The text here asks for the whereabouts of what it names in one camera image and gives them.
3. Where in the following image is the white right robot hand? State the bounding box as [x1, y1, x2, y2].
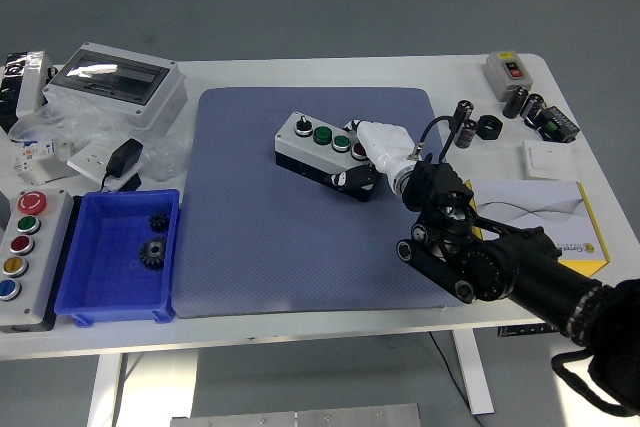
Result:
[328, 118, 417, 194]

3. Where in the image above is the four-button grey control box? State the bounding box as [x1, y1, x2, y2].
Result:
[273, 110, 382, 203]

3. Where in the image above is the five-button grey control box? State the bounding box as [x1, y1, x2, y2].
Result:
[0, 187, 75, 333]

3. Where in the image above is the black hex nut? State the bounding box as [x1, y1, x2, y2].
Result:
[476, 114, 504, 141]

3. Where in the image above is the grey-blue table mat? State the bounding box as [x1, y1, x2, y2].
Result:
[172, 86, 475, 319]

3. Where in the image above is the black module with green terminal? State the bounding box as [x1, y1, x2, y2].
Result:
[534, 104, 581, 144]

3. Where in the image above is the clear plastic bag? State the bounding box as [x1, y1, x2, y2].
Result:
[7, 91, 192, 184]

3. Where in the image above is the black table height controller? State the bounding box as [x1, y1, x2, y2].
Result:
[497, 324, 559, 338]

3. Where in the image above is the white table leg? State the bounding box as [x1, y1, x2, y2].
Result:
[451, 329, 496, 416]
[86, 352, 127, 427]

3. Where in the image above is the large black bevel gear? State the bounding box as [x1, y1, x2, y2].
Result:
[138, 236, 169, 271]

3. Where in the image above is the black power adapter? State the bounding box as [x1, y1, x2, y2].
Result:
[101, 137, 145, 193]

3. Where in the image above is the grey metal plate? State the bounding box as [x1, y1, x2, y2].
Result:
[169, 402, 422, 427]

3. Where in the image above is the blue plastic bin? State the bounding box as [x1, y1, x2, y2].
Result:
[53, 189, 181, 326]

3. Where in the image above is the white circuit breaker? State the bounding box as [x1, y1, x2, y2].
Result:
[10, 138, 77, 184]

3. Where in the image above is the white wrapped box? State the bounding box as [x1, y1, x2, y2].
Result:
[16, 50, 55, 119]

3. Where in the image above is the black packaged item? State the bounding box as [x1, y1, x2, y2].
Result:
[0, 52, 26, 134]

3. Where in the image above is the grey push-button switch box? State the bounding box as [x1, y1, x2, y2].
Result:
[482, 50, 532, 101]

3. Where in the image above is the white wall switch panel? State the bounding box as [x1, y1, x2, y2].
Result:
[522, 139, 577, 181]

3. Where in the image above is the black cable under table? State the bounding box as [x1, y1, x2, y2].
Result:
[428, 331, 486, 427]

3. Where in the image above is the grey enclosure with clear lid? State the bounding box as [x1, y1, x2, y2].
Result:
[42, 42, 188, 132]

